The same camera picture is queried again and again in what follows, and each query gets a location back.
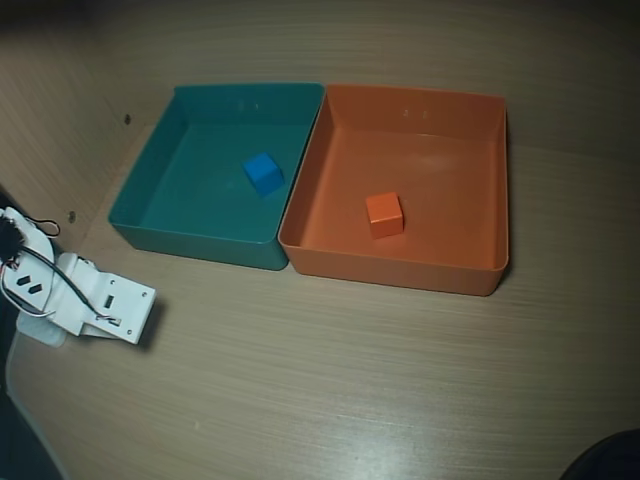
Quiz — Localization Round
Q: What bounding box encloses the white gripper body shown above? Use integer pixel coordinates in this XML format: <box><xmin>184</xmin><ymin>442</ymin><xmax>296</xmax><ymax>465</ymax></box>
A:
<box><xmin>48</xmin><ymin>252</ymin><xmax>102</xmax><ymax>337</ymax></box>

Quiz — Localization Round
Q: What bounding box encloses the blue cube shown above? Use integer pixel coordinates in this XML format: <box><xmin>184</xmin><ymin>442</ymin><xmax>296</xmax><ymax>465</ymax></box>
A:
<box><xmin>242</xmin><ymin>152</ymin><xmax>286</xmax><ymax>200</ymax></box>

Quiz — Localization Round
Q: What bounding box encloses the orange cube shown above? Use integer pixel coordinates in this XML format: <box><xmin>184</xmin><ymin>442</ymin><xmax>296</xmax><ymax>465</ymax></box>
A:
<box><xmin>364</xmin><ymin>191</ymin><xmax>405</xmax><ymax>240</ymax></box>

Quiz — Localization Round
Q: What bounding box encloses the teal plastic box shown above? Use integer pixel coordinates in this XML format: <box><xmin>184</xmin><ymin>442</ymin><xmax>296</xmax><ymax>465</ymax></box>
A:
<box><xmin>107</xmin><ymin>82</ymin><xmax>326</xmax><ymax>273</ymax></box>

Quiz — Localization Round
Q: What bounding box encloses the orange plastic box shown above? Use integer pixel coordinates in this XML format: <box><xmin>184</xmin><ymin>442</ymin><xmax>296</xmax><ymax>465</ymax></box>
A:
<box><xmin>277</xmin><ymin>83</ymin><xmax>511</xmax><ymax>298</ymax></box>

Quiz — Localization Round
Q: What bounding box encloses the dark round object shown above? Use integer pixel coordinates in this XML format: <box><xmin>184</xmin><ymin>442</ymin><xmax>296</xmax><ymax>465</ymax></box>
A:
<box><xmin>559</xmin><ymin>429</ymin><xmax>640</xmax><ymax>480</ymax></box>

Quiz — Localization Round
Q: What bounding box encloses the black camera cable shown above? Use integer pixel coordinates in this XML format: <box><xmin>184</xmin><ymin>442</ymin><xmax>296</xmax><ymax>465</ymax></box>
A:
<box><xmin>17</xmin><ymin>215</ymin><xmax>109</xmax><ymax>321</ymax></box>

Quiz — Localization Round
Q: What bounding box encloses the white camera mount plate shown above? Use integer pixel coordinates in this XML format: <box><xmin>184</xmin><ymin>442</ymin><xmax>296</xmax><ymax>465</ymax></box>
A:
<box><xmin>80</xmin><ymin>271</ymin><xmax>157</xmax><ymax>347</ymax></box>

